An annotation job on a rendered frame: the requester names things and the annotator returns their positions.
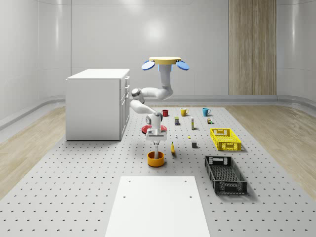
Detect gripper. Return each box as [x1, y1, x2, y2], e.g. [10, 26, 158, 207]
[145, 128, 167, 149]

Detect red plate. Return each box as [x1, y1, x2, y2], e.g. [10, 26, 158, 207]
[141, 124, 167, 135]

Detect yellow bowl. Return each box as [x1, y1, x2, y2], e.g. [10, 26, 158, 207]
[147, 151, 165, 168]

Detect white cabinet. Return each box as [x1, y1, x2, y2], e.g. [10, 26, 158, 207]
[65, 68, 131, 142]

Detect yellow basket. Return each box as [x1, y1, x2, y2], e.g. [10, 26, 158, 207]
[210, 127, 242, 152]

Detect white board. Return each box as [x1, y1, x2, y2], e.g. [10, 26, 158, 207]
[104, 175, 211, 237]

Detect dark grey basket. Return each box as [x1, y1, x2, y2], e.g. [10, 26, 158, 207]
[204, 155, 248, 195]

